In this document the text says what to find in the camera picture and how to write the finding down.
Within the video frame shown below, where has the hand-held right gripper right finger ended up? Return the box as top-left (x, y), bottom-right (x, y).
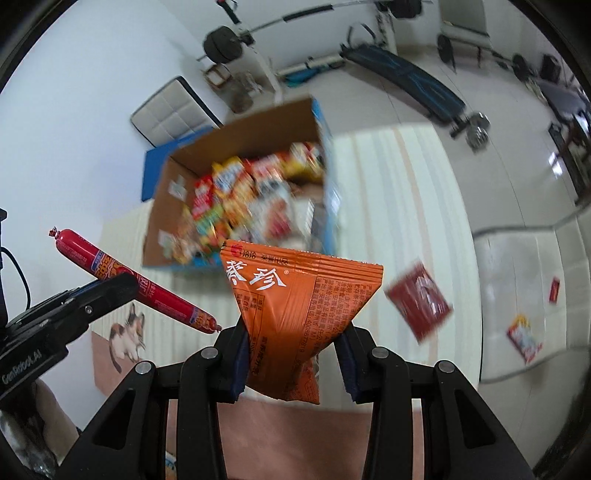
top-left (335, 325), bottom-right (536, 480)

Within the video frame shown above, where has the red sausage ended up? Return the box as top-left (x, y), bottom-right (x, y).
top-left (47, 226), bottom-right (222, 334)

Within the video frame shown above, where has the chrome dumbbell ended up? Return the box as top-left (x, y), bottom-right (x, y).
top-left (450, 111), bottom-right (492, 151)

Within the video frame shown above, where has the dark red snack packet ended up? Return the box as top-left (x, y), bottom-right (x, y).
top-left (384, 261), bottom-right (453, 344)

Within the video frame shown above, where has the black cable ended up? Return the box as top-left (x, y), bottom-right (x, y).
top-left (0, 247), bottom-right (31, 308)

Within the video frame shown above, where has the blue cardboard box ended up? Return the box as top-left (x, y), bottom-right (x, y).
top-left (141, 96), bottom-right (340, 278)

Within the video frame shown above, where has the white quilted mat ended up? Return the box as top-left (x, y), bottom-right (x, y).
top-left (471, 217), bottom-right (591, 384)

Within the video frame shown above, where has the orange snack packet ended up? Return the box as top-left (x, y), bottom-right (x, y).
top-left (219, 240), bottom-right (384, 406)

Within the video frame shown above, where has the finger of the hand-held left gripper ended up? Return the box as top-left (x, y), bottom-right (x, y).
top-left (9, 272), bottom-right (140, 343)

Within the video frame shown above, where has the dark wooden chair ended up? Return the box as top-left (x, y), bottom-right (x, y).
top-left (549, 111), bottom-right (591, 204)

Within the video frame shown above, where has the barbell with black plates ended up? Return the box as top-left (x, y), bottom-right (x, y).
top-left (196, 0), bottom-right (398, 63)

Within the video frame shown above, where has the black weight bench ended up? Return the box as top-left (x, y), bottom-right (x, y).
top-left (341, 44), bottom-right (467, 125)

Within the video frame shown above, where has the white cushion with black edge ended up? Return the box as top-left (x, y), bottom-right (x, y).
top-left (130, 76), bottom-right (223, 149)

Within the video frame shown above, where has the red and white snack packet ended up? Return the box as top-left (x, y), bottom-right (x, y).
top-left (506, 315), bottom-right (544, 365)

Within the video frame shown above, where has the pile of mixed snacks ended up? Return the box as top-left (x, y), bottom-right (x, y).
top-left (159, 142), bottom-right (326, 266)

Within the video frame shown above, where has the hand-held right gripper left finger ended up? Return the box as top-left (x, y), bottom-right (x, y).
top-left (54, 323), bottom-right (252, 480)

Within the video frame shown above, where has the person's left forearm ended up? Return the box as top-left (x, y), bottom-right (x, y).
top-left (0, 378), bottom-right (81, 478)

